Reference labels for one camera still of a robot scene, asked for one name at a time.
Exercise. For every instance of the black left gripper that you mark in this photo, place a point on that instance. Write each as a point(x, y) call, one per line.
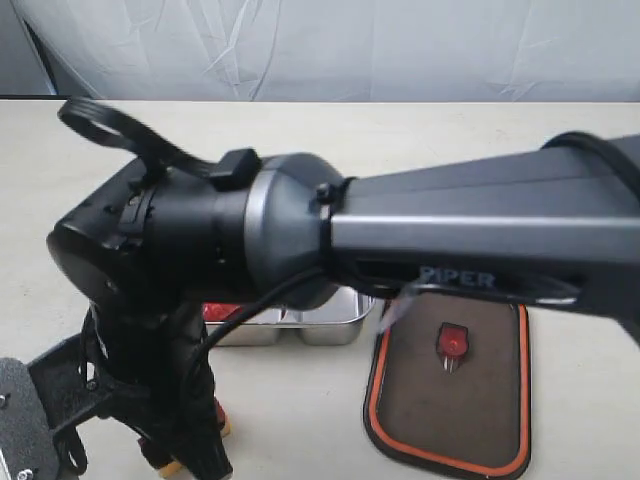
point(152, 354)

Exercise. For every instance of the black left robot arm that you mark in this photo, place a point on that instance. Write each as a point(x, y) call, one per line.
point(556, 228)

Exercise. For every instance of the steel two-compartment lunch box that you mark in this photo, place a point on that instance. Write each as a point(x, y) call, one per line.
point(337, 322)

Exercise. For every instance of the transparent lid orange seal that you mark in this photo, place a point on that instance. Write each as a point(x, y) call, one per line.
point(449, 389)

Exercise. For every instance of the white backdrop cloth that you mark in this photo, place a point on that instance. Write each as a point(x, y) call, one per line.
point(345, 51)

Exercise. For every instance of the red toy sausage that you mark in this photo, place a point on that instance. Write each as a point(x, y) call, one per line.
point(218, 312)

